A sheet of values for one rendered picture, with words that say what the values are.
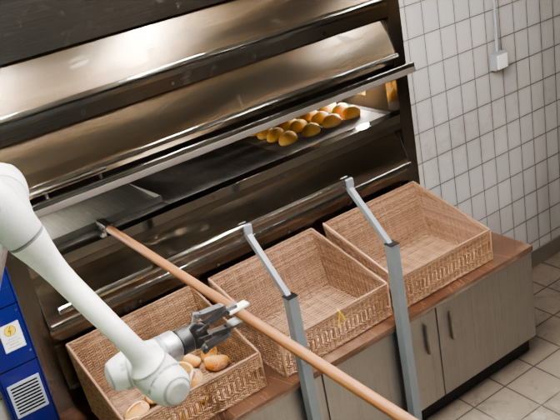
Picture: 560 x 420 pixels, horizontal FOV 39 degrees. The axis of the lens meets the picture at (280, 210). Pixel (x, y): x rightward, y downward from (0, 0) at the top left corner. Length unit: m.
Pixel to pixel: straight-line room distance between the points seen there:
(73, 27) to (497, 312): 2.15
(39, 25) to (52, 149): 0.43
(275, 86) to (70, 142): 0.87
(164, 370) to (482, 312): 1.94
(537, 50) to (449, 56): 0.64
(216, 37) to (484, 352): 1.82
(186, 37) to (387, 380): 1.57
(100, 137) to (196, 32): 0.54
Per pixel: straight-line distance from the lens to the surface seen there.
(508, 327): 3.82
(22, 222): 1.97
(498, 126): 4.27
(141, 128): 3.03
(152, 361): 2.03
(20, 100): 2.84
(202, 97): 3.14
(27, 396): 3.14
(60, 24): 2.88
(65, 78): 2.89
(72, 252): 3.03
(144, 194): 3.36
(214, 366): 3.15
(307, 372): 2.98
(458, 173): 4.11
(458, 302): 3.50
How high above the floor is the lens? 2.34
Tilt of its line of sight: 23 degrees down
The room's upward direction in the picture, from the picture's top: 11 degrees counter-clockwise
